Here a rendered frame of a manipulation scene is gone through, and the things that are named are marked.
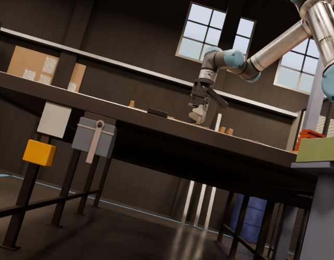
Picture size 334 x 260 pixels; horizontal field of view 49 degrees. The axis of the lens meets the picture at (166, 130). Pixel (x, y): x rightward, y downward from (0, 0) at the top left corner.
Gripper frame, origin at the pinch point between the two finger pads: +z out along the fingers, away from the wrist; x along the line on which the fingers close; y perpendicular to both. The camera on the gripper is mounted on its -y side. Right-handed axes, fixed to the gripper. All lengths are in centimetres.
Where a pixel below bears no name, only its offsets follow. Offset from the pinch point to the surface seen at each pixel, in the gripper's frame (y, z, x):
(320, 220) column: -37, 25, 47
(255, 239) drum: -199, 86, -481
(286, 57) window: -201, -269, -546
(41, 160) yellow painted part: 55, 30, 20
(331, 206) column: -38, 20, 49
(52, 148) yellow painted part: 53, 25, 18
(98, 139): 37.4, 17.8, 21.9
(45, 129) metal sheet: 58, 19, 17
